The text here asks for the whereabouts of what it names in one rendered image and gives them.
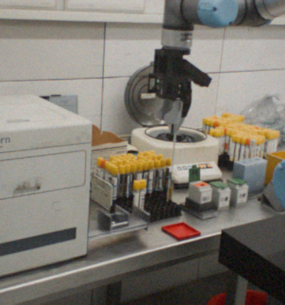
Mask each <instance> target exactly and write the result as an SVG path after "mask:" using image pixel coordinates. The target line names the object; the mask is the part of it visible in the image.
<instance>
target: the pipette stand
mask: <svg viewBox="0 0 285 305"><path fill-rule="evenodd" d="M266 168H267V160H264V159H261V158H258V157H253V158H252V161H250V159H244V160H241V161H236V162H234V167H233V177H232V178H236V177H238V178H240V179H242V180H245V181H246V182H247V186H248V196H247V199H250V198H253V197H257V196H259V195H261V193H262V192H263V191H264V189H263V187H264V181H265V173H266Z"/></svg>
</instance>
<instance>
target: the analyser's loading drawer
mask: <svg viewBox="0 0 285 305"><path fill-rule="evenodd" d="M150 218H151V214H149V213H147V212H146V211H145V210H142V209H141V208H140V207H138V206H136V205H133V209H132V213H128V212H127V211H126V210H124V209H122V208H121V207H120V206H118V205H117V204H116V210H115V213H113V214H107V213H105V212H104V211H102V210H101V209H100V208H98V220H97V221H91V222H89V227H88V241H89V240H95V239H98V238H104V237H107V236H113V235H116V234H121V233H124V232H128V231H133V230H136V229H142V228H144V229H145V230H146V231H150ZM112 222H115V224H112Z"/></svg>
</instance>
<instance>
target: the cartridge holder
mask: <svg viewBox="0 0 285 305"><path fill-rule="evenodd" d="M213 203H214V202H213V201H212V200H211V201H210V202H205V203H202V204H198V203H197V202H194V201H192V200H191V199H189V198H188V197H186V201H185V202H181V203H180V205H181V208H182V209H184V210H187V211H189V212H191V213H193V214H194V215H196V216H197V217H199V218H200V219H206V218H208V217H211V216H218V211H216V210H214V209H213Z"/></svg>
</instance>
